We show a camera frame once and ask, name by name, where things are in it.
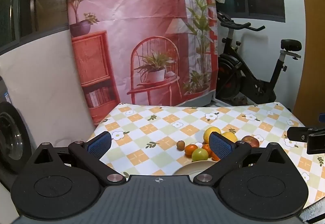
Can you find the black exercise bike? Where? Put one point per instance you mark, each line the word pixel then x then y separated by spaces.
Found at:
pixel 243 84

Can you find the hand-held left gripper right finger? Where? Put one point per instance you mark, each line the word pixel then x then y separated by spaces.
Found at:
pixel 221 146

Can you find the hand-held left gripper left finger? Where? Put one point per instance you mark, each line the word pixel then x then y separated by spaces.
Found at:
pixel 99 144

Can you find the orange tangerine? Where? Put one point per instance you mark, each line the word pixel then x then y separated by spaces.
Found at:
pixel 206 147
pixel 191 150

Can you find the yellow lemon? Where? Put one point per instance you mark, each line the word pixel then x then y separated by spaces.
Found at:
pixel 228 135
pixel 212 129

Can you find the small brown round fruit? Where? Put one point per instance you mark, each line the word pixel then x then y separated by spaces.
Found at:
pixel 180 144

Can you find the pink printed backdrop cloth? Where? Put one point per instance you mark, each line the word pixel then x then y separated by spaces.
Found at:
pixel 152 10

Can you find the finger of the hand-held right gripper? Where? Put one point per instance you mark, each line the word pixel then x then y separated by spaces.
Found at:
pixel 316 144
pixel 297 134

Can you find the beige round plate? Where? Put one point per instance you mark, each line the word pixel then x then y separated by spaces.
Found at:
pixel 193 168

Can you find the checkered floral tablecloth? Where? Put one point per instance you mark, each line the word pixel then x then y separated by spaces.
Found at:
pixel 152 135

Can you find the dull red-green apple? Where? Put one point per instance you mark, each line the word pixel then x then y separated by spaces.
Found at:
pixel 250 141

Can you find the green apple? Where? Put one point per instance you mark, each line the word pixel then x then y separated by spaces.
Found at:
pixel 200 155

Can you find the brown wooden door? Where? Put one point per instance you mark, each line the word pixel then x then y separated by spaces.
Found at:
pixel 313 36

